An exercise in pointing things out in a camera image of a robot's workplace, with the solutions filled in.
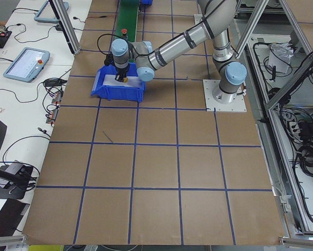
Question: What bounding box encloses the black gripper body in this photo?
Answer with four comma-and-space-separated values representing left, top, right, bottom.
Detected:
115, 68, 129, 80

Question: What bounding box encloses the red mushroom push button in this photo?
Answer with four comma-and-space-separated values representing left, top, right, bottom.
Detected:
121, 29, 128, 40

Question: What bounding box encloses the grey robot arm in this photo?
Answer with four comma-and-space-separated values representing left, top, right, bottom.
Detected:
111, 0, 247, 95

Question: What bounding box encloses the white foam pad left bin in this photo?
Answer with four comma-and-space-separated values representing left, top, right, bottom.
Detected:
103, 74, 142, 87

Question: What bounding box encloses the left blue plastic bin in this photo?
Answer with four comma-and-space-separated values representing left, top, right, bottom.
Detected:
91, 63, 146, 102

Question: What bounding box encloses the blue plastic bin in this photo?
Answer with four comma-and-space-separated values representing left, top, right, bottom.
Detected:
91, 63, 146, 102
141, 0, 153, 5

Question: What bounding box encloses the green conveyor belt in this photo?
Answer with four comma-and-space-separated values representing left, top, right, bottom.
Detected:
115, 0, 140, 42

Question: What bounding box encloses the right blue plastic bin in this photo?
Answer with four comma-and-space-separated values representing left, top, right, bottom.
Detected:
141, 0, 153, 5

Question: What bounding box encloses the teach pendant near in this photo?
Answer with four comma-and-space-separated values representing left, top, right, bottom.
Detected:
3, 47, 50, 83

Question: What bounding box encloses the teach pendant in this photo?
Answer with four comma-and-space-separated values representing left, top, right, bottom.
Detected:
3, 47, 50, 83
34, 1, 59, 24

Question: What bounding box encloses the teach pendant far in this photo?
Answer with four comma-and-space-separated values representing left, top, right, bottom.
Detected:
34, 1, 59, 24

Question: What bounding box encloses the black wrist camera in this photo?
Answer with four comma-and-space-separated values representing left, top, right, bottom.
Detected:
104, 53, 114, 66

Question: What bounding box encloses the aluminium frame post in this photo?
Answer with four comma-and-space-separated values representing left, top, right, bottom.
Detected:
49, 0, 81, 55

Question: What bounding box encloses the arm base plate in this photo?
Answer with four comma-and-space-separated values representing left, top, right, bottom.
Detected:
203, 79, 247, 113

